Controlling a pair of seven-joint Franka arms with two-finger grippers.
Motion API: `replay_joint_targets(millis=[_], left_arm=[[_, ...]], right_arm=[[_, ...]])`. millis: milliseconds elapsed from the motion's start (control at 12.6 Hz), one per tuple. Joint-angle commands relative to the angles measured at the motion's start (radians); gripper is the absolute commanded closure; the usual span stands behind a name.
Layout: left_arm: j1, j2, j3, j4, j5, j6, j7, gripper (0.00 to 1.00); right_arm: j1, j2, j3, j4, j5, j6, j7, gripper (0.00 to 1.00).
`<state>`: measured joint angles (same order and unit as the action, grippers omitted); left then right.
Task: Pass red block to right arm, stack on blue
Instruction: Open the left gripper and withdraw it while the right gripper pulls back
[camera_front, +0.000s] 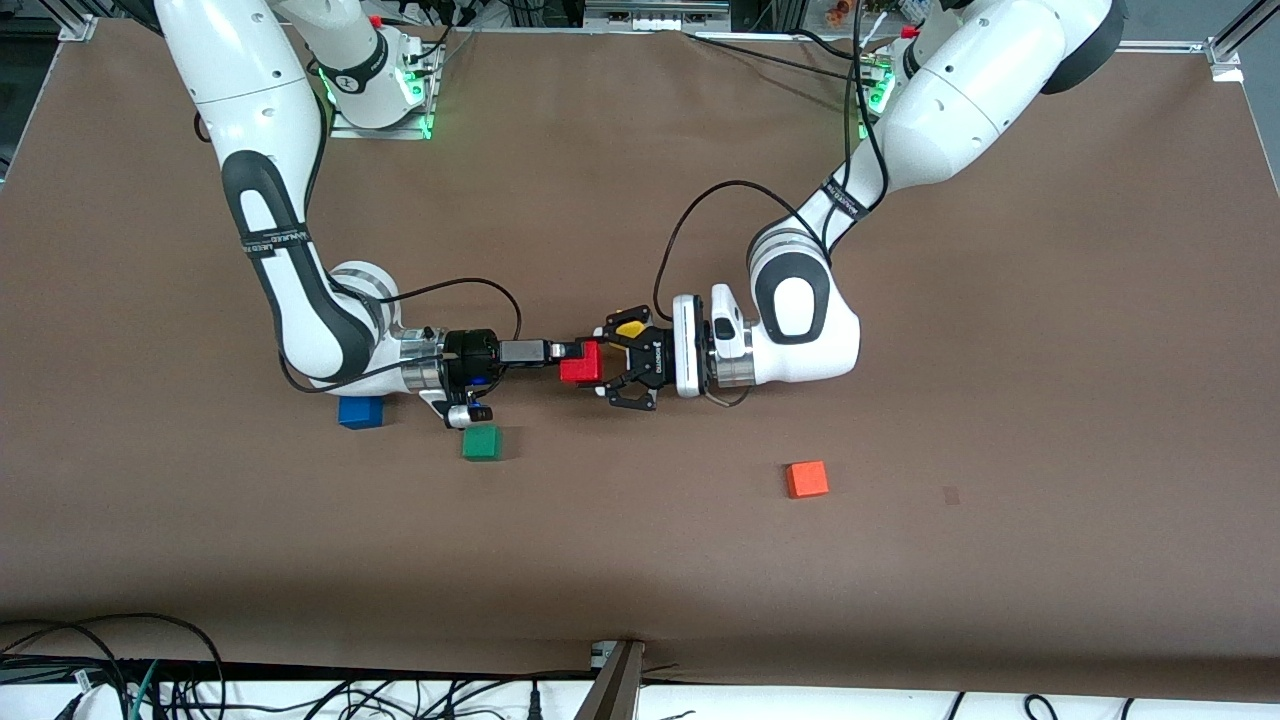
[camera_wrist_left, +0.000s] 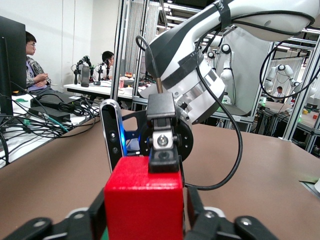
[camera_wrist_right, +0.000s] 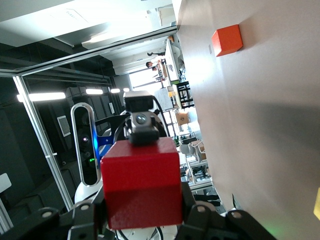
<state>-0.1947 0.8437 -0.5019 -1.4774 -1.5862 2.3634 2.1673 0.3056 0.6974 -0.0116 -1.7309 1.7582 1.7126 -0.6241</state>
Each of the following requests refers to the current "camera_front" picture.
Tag red cube block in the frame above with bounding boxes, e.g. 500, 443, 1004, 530
559, 341, 605, 387

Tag brown table cover sheet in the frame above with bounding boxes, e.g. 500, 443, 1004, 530
0, 18, 1280, 701

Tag grey device with ports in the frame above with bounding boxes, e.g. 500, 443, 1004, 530
585, 0, 732, 33

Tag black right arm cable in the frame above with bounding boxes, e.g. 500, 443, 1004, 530
278, 277, 524, 397

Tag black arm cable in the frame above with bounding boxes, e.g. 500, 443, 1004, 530
654, 35, 893, 323
278, 277, 524, 397

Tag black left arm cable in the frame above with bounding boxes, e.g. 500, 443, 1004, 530
654, 35, 893, 323

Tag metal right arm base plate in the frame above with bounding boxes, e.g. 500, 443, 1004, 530
328, 45, 442, 141

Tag grey metal profile post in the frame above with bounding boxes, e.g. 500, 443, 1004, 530
575, 640, 646, 720

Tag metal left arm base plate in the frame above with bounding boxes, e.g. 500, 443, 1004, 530
858, 55, 896, 143

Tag long black base cable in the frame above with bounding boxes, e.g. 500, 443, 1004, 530
685, 32, 867, 77

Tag short black base cable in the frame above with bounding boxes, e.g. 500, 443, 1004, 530
790, 28, 867, 63

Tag black looped floor cable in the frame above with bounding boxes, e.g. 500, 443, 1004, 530
0, 613, 227, 720

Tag green floor cable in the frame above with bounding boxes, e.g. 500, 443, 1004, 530
124, 660, 162, 720

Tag aluminium frame rail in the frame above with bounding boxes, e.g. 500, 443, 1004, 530
1118, 38, 1247, 57

